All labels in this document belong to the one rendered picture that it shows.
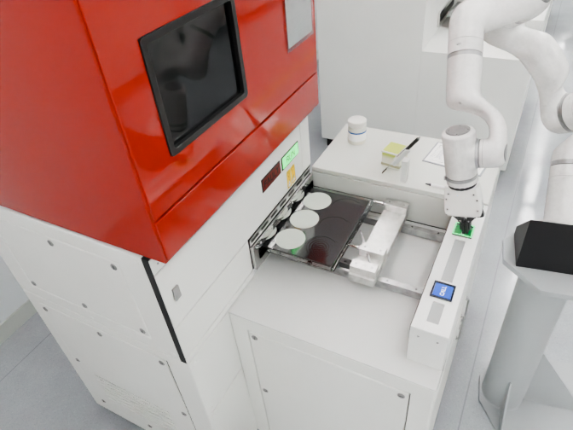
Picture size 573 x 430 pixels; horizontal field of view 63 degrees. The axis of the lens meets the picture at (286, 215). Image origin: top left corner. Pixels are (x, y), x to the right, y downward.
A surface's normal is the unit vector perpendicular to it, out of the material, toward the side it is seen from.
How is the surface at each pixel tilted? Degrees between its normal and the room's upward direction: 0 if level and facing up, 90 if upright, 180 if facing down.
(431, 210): 90
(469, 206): 90
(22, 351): 0
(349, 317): 0
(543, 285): 0
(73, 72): 90
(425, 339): 90
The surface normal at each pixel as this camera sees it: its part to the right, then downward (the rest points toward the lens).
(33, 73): -0.46, 0.59
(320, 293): -0.08, -0.77
